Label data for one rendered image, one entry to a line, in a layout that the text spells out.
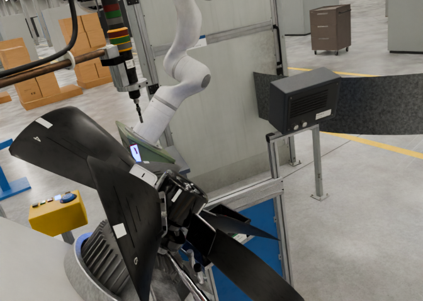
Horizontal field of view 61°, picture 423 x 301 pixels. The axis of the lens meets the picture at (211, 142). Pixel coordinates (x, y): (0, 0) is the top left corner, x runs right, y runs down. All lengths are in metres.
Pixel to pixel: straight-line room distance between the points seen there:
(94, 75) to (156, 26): 6.52
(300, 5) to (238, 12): 7.71
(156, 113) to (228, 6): 1.49
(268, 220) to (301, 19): 9.24
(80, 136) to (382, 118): 2.07
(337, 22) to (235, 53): 4.80
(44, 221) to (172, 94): 0.71
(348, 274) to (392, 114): 1.03
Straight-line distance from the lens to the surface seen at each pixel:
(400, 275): 2.36
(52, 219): 1.27
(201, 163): 3.00
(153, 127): 1.57
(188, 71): 1.55
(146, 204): 0.63
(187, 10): 1.47
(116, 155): 0.84
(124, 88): 0.80
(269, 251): 1.71
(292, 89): 1.37
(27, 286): 0.76
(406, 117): 2.58
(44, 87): 8.46
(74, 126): 0.87
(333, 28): 7.56
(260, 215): 1.57
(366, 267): 2.38
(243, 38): 2.92
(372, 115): 2.57
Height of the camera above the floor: 1.62
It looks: 23 degrees down
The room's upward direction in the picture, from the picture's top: 11 degrees counter-clockwise
